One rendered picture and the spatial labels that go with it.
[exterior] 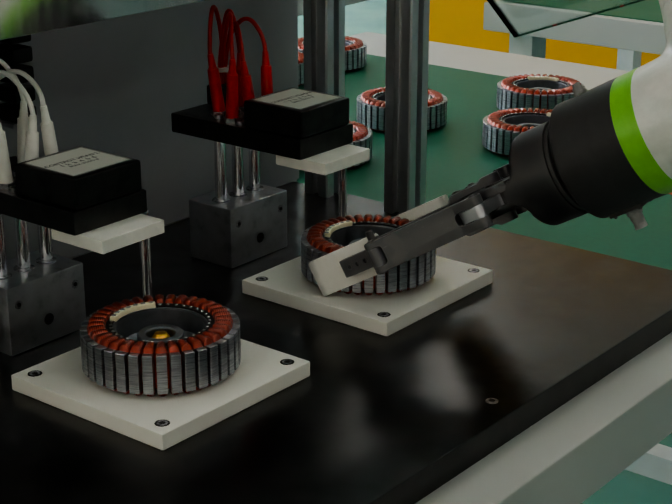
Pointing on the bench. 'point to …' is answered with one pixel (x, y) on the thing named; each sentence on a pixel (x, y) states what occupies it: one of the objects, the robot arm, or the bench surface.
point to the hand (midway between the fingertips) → (371, 250)
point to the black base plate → (346, 376)
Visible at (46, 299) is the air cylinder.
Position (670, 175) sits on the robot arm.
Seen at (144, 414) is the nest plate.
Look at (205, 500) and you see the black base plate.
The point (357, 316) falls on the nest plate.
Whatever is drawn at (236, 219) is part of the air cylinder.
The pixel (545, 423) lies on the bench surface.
